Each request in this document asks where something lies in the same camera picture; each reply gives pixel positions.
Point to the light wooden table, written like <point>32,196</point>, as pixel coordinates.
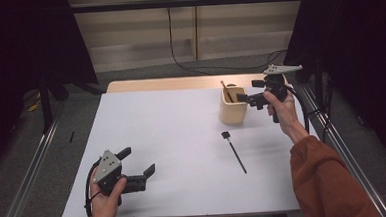
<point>179,83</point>

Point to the white table mat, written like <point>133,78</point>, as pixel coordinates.
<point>184,179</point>

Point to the person's right hand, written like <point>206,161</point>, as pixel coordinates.
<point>286,115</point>

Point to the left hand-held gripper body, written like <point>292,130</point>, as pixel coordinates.
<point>107,166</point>

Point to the person's left hand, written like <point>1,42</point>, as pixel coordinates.
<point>106,206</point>

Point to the black horizontal frame bar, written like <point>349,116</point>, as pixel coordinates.
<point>188,2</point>

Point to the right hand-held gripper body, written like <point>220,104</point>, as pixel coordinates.
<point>276,82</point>

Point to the beige square cup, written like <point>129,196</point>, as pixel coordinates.
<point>233,114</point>

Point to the black brush with square head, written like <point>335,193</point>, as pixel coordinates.
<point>235,154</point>

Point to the black curtain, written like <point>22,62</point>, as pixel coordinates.
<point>18,64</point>
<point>361,46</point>

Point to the black metal stand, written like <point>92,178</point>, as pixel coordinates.
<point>318,78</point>
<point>45,106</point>

